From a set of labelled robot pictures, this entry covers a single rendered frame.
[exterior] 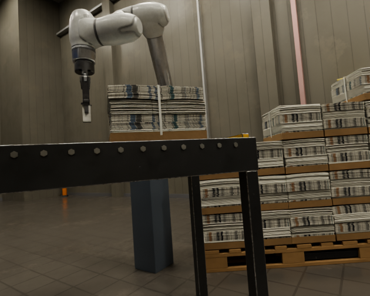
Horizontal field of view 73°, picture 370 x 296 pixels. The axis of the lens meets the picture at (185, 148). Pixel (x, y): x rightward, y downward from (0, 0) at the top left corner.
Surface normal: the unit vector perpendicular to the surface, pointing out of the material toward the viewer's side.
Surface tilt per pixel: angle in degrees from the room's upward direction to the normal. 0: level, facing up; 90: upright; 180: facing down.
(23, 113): 90
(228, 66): 90
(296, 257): 90
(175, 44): 90
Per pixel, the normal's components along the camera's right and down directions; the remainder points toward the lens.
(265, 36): -0.57, -0.01
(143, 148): 0.37, -0.08
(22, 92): 0.82, -0.09
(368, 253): -0.01, -0.06
